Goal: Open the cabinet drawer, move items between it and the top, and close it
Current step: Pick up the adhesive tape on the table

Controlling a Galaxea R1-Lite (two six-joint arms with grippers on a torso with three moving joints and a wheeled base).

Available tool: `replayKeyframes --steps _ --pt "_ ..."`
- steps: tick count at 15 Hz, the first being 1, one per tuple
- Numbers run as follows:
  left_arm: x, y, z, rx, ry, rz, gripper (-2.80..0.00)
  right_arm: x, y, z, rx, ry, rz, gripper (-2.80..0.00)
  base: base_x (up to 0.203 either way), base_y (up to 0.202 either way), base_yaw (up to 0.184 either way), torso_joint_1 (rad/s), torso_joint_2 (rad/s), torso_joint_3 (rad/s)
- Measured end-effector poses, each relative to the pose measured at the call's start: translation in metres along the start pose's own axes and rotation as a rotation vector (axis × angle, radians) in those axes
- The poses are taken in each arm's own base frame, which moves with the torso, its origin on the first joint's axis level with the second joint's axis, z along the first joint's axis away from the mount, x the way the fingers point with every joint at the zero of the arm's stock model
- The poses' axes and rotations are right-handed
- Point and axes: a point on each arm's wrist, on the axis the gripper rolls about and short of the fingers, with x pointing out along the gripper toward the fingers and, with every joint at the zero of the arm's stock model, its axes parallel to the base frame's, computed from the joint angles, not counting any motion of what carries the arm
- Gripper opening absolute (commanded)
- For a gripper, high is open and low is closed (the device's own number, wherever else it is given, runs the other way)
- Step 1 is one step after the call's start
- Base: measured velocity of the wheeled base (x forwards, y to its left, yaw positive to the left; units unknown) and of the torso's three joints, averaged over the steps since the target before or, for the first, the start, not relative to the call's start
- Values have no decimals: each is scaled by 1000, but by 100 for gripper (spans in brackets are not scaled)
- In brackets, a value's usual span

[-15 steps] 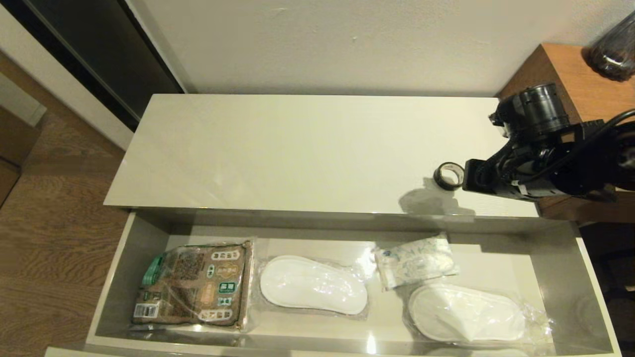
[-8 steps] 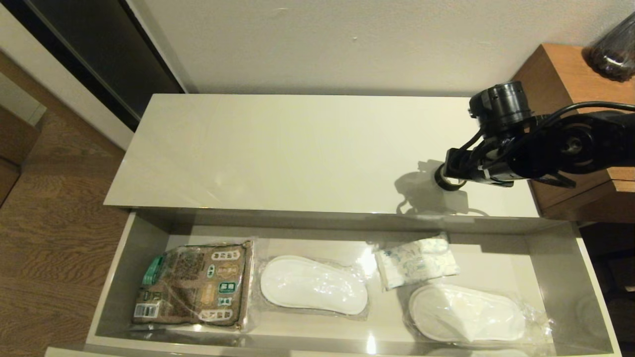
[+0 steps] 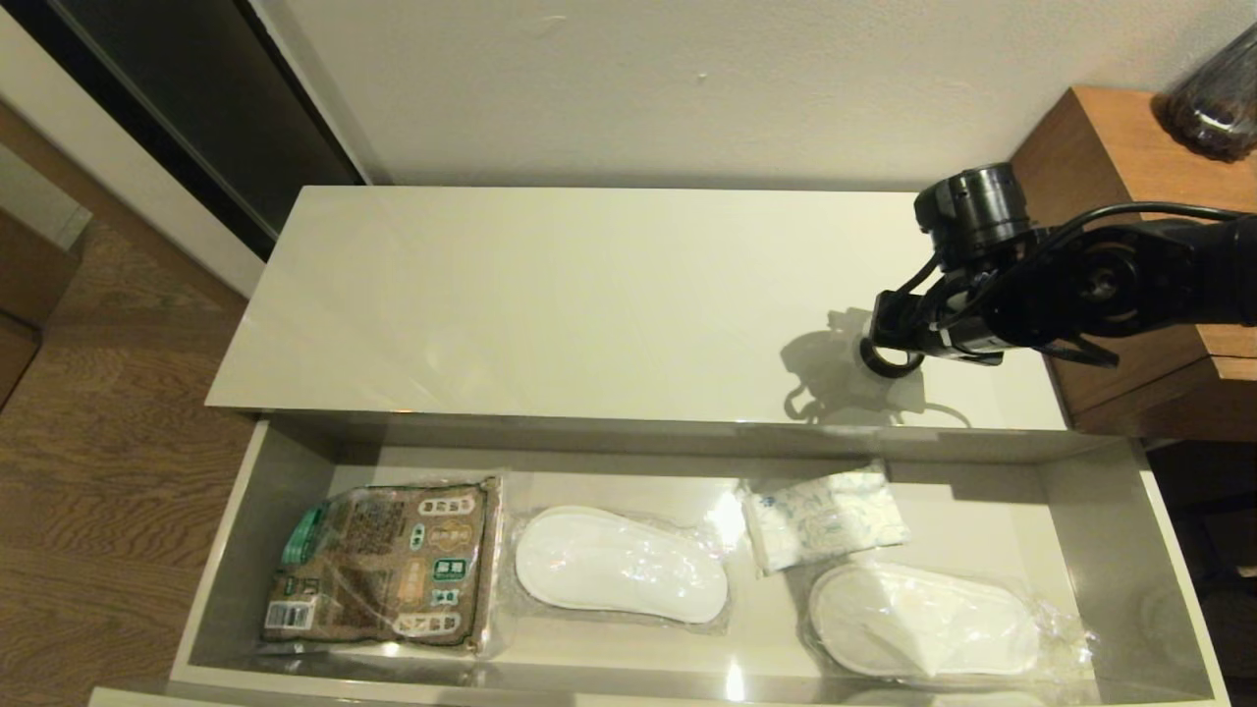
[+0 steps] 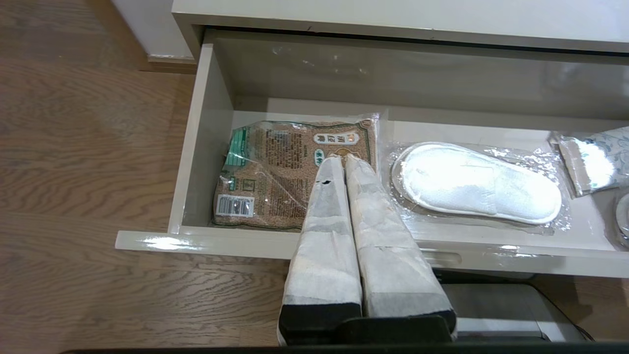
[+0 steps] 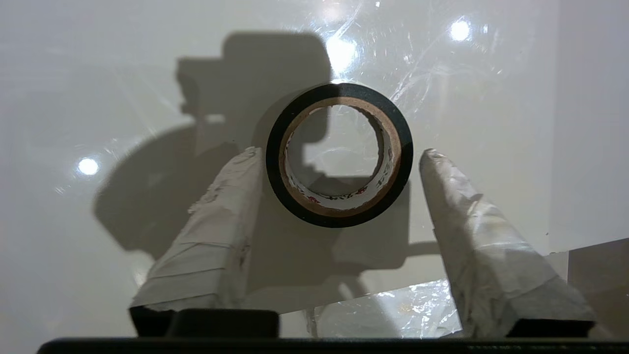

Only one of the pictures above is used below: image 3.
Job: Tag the white slipper in plastic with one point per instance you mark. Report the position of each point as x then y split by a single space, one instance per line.
923 619
619 565

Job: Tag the white cabinet drawer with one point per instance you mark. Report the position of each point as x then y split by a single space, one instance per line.
265 511

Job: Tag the white glossy low cabinet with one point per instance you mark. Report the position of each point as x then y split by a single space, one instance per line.
589 295

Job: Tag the brown grain bag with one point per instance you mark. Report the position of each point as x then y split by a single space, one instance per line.
383 565

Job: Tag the clear glass vase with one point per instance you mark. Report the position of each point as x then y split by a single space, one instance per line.
1213 108

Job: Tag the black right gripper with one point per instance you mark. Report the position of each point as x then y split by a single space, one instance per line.
943 329

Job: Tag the white blue tissue pack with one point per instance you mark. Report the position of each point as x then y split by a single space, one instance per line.
825 516

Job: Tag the brown wooden side table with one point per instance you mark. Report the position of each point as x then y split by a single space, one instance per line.
1110 147

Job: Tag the brown wooden furniture piece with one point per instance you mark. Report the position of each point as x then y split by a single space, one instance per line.
25 285

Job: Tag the dark sliding door panel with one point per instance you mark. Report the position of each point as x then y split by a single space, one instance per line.
216 108

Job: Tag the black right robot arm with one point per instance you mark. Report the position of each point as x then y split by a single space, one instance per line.
1110 285

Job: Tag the black tape roll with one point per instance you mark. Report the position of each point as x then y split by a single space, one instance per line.
889 369

